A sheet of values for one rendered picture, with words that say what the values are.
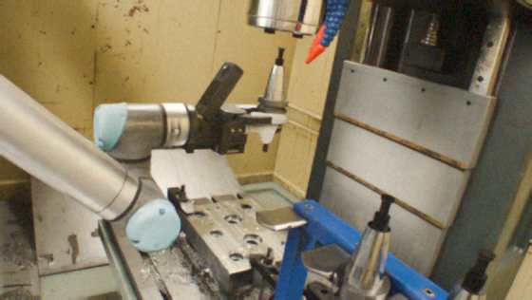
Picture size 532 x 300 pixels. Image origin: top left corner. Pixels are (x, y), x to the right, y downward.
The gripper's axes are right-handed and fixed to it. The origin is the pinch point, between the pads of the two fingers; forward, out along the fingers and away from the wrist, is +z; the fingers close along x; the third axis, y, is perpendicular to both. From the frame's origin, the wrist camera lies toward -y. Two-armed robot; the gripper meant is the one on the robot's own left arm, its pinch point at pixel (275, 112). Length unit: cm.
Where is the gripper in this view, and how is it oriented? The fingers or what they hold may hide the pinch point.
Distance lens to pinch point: 77.0
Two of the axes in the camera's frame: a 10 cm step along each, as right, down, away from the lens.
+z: 8.3, -0.6, 5.5
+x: 5.4, 3.4, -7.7
